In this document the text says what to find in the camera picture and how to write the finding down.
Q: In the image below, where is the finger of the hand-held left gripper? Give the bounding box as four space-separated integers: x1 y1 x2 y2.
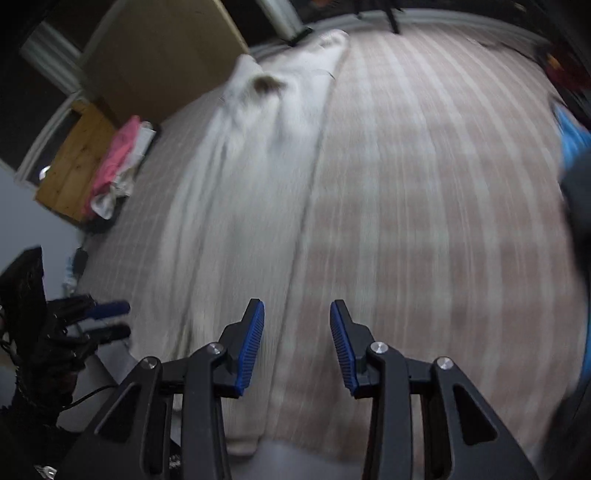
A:
85 300 132 320
85 324 133 345

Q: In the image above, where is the blue cloth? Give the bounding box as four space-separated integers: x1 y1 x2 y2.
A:
551 99 591 177

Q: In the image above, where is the person's left hand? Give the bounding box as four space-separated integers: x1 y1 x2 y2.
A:
11 344 88 418

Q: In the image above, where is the black tripod stand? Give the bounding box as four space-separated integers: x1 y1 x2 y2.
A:
355 0 403 35

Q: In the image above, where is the brown cardboard box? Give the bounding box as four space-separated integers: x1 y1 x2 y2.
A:
82 0 251 126

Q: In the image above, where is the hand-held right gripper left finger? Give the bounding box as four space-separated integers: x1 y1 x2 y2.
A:
60 298 266 480

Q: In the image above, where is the person's left forearm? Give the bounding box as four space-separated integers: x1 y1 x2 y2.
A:
0 399 81 480

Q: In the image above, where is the beige plaid blanket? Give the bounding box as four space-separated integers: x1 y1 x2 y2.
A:
78 22 588 468

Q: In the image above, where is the light wooden nightstand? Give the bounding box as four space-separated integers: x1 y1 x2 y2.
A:
34 99 122 227

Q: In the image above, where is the cream knit sweater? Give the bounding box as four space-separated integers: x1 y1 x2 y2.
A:
152 28 350 459

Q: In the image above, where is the dark red printed item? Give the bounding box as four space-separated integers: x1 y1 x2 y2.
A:
540 41 583 84

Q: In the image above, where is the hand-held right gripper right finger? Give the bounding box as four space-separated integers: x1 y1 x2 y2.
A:
329 299 539 480

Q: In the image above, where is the pink and white cloth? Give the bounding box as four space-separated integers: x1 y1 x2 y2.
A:
83 115 158 221

